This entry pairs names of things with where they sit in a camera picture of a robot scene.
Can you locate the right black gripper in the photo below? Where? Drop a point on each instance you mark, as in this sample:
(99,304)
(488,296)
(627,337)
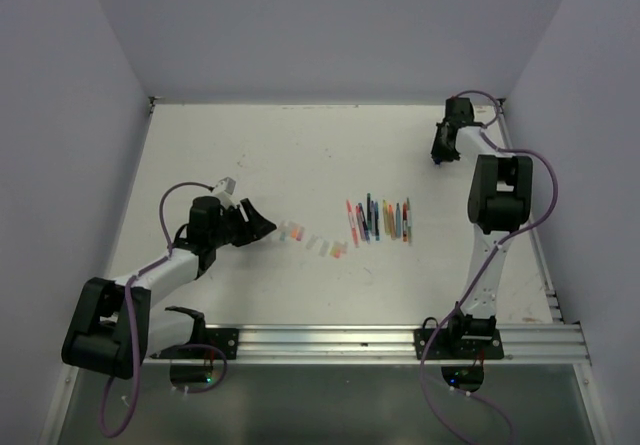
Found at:
(437,153)

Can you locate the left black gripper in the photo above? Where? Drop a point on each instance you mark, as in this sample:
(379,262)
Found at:
(257,224)

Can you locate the teal pen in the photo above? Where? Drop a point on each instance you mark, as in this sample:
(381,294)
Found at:
(398,222)

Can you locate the yellow highlighter pen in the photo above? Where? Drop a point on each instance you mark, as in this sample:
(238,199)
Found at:
(386,218)

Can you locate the orange pen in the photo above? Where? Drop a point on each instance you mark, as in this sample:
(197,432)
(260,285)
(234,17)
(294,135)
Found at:
(392,221)

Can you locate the purple pen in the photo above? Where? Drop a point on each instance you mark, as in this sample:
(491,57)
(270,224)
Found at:
(375,226)

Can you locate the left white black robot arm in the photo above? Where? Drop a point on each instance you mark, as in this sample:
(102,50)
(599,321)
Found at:
(116,323)

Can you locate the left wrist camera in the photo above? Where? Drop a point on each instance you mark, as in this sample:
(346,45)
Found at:
(224,186)

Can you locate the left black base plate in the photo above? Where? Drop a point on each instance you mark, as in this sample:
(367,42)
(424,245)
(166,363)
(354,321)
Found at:
(226,340)

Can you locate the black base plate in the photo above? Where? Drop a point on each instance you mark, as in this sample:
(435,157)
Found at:
(226,340)
(467,348)

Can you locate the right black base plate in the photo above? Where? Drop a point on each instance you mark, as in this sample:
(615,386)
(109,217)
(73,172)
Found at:
(467,348)

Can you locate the aluminium front rail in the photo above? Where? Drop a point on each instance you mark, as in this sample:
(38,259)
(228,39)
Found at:
(398,345)

